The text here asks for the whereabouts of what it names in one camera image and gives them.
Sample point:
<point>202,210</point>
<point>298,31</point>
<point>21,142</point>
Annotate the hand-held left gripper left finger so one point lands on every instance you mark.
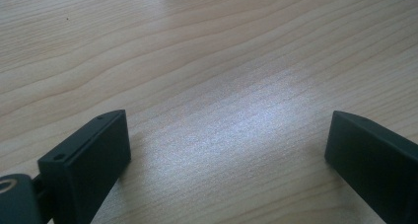
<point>85,171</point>

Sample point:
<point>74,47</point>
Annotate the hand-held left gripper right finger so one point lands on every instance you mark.
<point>374,171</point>

